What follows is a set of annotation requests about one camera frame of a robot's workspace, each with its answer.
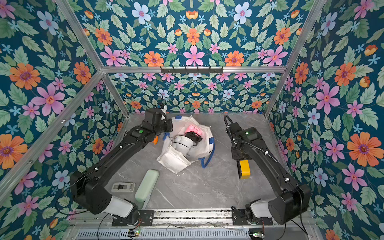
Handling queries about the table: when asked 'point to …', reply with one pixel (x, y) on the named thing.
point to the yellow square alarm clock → (244, 169)
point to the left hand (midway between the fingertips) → (173, 120)
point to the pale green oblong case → (146, 187)
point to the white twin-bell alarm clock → (182, 144)
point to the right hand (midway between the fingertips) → (244, 154)
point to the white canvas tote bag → (203, 150)
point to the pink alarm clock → (191, 128)
